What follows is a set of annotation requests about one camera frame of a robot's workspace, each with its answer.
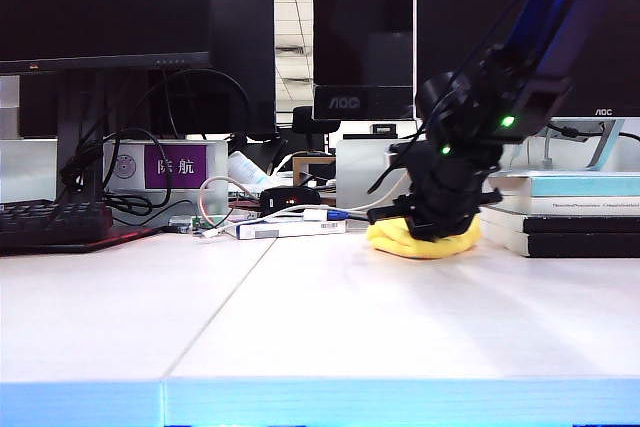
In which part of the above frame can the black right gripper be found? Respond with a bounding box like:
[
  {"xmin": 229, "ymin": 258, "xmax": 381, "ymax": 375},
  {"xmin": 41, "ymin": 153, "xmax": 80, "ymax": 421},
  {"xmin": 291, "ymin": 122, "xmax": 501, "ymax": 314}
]
[{"xmin": 388, "ymin": 139, "xmax": 504, "ymax": 243}]

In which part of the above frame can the yellow microfibre rag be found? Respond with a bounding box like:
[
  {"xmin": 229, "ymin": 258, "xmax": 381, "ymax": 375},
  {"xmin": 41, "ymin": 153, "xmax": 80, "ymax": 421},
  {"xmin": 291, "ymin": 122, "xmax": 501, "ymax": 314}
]
[{"xmin": 366, "ymin": 214, "xmax": 483, "ymax": 261}]

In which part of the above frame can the silver desk partition panel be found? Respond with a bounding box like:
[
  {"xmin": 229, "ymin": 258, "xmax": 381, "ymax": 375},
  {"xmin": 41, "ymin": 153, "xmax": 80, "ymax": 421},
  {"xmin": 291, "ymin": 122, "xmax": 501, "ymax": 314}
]
[{"xmin": 335, "ymin": 139, "xmax": 640, "ymax": 221}]

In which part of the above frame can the thin black-spined book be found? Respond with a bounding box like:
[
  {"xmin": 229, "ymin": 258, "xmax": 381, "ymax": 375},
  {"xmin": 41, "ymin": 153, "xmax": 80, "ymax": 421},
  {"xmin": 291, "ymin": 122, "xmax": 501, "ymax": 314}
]
[{"xmin": 479, "ymin": 206, "xmax": 640, "ymax": 236}]

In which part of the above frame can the stack of books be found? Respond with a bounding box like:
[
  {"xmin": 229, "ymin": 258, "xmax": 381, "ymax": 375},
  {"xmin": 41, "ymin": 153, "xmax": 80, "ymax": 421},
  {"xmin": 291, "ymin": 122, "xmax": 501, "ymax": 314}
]
[{"xmin": 482, "ymin": 221, "xmax": 640, "ymax": 259}]

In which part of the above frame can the white-spined book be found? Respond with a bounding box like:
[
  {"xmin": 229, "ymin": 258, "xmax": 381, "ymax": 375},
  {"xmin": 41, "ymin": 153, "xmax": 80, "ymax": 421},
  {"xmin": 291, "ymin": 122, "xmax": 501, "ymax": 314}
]
[{"xmin": 492, "ymin": 195, "xmax": 640, "ymax": 218}]

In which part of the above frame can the white box with barcode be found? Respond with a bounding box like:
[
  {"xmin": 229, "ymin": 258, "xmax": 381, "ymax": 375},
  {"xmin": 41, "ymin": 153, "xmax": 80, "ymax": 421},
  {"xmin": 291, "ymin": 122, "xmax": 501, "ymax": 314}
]
[{"xmin": 225, "ymin": 219, "xmax": 348, "ymax": 242}]

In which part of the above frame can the teal-spined book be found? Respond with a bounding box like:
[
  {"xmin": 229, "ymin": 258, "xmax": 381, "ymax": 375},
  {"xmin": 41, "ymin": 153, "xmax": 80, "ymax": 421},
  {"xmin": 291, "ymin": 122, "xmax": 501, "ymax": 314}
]
[{"xmin": 487, "ymin": 170, "xmax": 640, "ymax": 199}]

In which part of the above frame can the black device with red light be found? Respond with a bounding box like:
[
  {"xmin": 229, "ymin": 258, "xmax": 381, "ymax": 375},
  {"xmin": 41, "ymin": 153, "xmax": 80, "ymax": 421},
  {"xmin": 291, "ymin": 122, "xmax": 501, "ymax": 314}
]
[{"xmin": 259, "ymin": 186, "xmax": 321, "ymax": 216}]

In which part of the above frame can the silver monitor stand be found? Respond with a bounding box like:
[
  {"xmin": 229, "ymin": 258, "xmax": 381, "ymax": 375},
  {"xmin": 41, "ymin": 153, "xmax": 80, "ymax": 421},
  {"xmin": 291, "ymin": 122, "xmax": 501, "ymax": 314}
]
[{"xmin": 519, "ymin": 119, "xmax": 626, "ymax": 171}]

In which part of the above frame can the white paper pack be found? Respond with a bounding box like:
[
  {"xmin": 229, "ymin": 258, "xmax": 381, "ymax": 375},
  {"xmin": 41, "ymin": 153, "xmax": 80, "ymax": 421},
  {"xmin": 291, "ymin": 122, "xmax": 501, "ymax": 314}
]
[{"xmin": 228, "ymin": 150, "xmax": 279, "ymax": 193}]

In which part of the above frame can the glossy black AOC monitor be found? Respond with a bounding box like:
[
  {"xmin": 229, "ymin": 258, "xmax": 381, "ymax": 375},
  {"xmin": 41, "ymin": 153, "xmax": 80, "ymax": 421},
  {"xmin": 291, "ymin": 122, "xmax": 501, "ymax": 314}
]
[{"xmin": 312, "ymin": 0, "xmax": 416, "ymax": 122}]

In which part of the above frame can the white-framed AOC monitor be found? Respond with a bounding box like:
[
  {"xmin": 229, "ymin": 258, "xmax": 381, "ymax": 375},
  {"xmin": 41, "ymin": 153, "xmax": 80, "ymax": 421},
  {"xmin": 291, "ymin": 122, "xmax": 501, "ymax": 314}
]
[{"xmin": 413, "ymin": 0, "xmax": 640, "ymax": 122}]

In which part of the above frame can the small green circuit board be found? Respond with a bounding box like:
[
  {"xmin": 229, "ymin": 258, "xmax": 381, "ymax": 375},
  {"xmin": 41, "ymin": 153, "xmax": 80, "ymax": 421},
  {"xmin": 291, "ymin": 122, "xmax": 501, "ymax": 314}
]
[{"xmin": 192, "ymin": 215, "xmax": 234, "ymax": 237}]

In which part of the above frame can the matte black monitor back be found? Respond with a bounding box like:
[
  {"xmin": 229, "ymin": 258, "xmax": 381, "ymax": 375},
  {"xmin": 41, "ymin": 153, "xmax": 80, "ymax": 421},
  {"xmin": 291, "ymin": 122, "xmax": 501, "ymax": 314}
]
[{"xmin": 213, "ymin": 0, "xmax": 277, "ymax": 137}]

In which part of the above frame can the purple sign with Chinese characters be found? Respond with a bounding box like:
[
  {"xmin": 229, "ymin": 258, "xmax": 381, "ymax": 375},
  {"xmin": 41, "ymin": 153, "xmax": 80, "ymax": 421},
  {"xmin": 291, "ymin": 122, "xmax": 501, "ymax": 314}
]
[{"xmin": 144, "ymin": 145, "xmax": 208, "ymax": 191}]

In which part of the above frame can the purple name sign box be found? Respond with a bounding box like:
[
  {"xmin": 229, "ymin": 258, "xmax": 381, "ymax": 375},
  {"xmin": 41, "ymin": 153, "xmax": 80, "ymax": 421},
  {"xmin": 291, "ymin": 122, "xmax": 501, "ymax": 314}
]
[{"xmin": 102, "ymin": 140, "xmax": 230, "ymax": 197}]

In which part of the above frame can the black monitor stand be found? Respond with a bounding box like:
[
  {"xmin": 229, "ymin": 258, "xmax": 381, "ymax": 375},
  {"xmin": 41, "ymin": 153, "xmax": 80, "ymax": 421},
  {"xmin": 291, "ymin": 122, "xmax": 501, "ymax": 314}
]
[{"xmin": 55, "ymin": 71, "xmax": 107, "ymax": 206}]

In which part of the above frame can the black keyboard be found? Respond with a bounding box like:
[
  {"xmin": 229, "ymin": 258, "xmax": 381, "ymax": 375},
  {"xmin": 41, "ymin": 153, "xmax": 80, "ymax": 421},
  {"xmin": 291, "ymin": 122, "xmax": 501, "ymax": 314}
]
[{"xmin": 0, "ymin": 199, "xmax": 114, "ymax": 248}]

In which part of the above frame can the frosted glass desk divider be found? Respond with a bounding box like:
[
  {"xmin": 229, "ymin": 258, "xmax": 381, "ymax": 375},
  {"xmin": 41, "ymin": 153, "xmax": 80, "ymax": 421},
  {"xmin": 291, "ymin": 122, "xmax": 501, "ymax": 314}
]
[{"xmin": 0, "ymin": 138, "xmax": 60, "ymax": 204}]

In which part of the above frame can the beige cable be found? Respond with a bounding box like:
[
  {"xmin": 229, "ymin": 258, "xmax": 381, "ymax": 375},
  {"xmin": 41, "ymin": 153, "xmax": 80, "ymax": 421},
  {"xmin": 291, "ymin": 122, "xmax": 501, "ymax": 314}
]
[{"xmin": 198, "ymin": 171, "xmax": 411, "ymax": 228}]

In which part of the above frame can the grey cable with blue connector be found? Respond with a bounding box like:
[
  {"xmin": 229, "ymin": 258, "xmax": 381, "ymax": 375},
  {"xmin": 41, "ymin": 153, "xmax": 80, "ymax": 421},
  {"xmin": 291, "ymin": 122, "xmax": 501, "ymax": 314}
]
[{"xmin": 302, "ymin": 209, "xmax": 381, "ymax": 226}]

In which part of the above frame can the wooden box frame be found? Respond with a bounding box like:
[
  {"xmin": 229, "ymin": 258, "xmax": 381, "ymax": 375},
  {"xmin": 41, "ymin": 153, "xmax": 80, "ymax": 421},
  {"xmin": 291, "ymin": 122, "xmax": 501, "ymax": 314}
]
[{"xmin": 292, "ymin": 155, "xmax": 337, "ymax": 188}]

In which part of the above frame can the black monitor power cable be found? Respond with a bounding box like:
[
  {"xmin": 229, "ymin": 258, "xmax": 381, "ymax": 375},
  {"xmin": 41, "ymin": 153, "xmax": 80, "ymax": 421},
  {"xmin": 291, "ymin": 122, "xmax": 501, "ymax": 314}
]
[{"xmin": 547, "ymin": 121, "xmax": 640, "ymax": 143}]

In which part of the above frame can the white thin cable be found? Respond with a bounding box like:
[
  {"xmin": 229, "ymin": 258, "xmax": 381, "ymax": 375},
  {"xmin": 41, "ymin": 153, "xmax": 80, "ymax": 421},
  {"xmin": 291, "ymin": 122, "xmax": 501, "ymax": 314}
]
[{"xmin": 199, "ymin": 211, "xmax": 311, "ymax": 241}]

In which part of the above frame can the black cable bundle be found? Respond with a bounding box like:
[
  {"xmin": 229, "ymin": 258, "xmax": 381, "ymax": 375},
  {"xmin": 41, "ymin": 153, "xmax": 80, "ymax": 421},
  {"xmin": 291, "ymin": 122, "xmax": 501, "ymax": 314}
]
[{"xmin": 58, "ymin": 74, "xmax": 174, "ymax": 218}]

